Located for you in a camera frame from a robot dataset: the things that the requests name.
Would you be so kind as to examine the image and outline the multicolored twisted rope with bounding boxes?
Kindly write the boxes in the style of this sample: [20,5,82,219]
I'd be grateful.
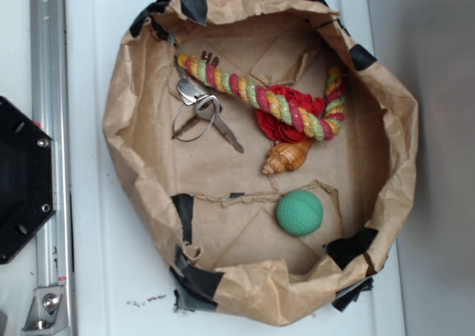
[176,52,347,142]

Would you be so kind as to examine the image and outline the brown paper bag tray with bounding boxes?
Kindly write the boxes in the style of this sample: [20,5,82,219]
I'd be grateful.
[102,0,418,326]

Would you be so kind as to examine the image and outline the white plastic tray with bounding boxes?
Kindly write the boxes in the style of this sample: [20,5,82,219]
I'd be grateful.
[66,0,405,335]

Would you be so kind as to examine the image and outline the metal corner bracket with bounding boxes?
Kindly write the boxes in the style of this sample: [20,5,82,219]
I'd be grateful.
[22,286,69,335]

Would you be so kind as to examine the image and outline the aluminium extrusion rail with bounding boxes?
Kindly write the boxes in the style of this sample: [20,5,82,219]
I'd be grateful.
[21,0,78,336]

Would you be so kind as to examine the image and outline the silver keys on ring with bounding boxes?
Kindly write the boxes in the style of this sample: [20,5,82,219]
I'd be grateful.
[172,57,244,154]

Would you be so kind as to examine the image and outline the green dimpled ball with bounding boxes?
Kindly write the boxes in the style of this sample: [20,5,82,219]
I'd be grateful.
[275,190,324,237]

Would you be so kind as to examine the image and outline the red fabric flower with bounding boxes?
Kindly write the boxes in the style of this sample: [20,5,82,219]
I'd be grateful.
[255,85,325,143]

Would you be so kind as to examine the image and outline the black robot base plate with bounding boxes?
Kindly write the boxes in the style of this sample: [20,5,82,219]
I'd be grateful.
[1,97,55,265]

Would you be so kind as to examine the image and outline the orange spiral seashell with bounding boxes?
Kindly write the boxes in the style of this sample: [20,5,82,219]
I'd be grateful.
[262,139,315,175]

